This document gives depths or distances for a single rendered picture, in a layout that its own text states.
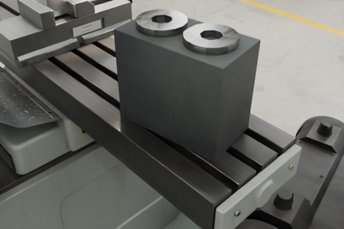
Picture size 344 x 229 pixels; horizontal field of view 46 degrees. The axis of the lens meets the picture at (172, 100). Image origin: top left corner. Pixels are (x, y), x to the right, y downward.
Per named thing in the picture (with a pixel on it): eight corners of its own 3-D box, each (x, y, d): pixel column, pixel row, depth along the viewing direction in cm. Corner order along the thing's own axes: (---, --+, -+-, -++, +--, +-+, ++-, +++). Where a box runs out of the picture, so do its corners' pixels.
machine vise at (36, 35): (105, 10, 123) (102, -25, 116) (136, 26, 114) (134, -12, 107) (-8, 46, 103) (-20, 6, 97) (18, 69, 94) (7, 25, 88)
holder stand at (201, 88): (158, 89, 88) (156, 0, 76) (249, 128, 77) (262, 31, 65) (120, 116, 80) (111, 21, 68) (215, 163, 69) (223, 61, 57)
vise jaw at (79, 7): (70, -1, 111) (68, -15, 109) (95, 13, 104) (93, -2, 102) (50, 5, 108) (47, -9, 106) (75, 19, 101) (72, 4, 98)
